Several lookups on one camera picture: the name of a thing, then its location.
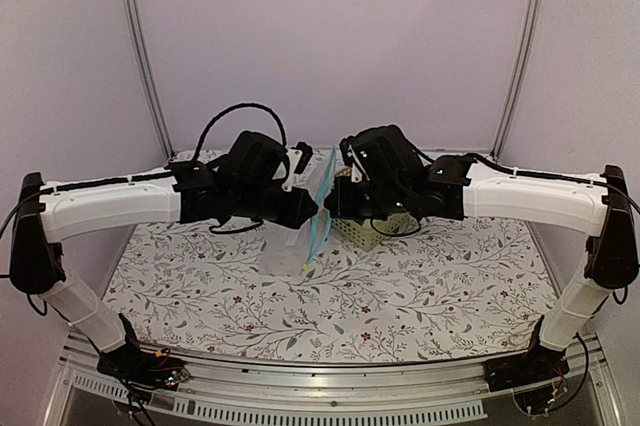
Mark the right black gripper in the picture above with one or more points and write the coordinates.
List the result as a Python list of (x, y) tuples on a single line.
[(341, 206)]

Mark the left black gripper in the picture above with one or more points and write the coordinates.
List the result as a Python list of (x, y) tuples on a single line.
[(297, 214)]

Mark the clear zip top bag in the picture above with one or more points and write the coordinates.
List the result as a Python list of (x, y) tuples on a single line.
[(289, 252)]

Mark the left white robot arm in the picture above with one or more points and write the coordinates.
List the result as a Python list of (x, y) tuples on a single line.
[(253, 180)]

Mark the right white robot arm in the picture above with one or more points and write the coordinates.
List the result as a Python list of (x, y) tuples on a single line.
[(389, 175)]

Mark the beige perforated plastic basket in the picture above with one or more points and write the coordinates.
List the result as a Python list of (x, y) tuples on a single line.
[(367, 234)]

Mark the floral table mat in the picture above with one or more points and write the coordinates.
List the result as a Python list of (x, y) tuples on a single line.
[(454, 290)]

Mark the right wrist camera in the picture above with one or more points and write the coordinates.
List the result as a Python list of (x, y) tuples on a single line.
[(354, 157)]

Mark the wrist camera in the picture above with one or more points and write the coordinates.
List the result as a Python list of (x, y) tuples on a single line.
[(295, 163), (354, 157)]

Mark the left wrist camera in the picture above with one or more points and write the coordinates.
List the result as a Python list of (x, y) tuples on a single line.
[(295, 163)]

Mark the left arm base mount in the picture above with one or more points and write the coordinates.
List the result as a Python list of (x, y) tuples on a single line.
[(157, 370)]

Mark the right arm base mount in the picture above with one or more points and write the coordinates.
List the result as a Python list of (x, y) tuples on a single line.
[(542, 371)]

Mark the left aluminium frame post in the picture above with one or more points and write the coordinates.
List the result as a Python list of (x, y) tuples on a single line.
[(143, 62)]

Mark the aluminium frame post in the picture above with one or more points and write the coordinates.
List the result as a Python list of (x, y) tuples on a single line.
[(143, 62), (525, 45)]

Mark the right aluminium frame post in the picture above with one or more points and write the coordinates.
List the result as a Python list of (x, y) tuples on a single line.
[(525, 45)]

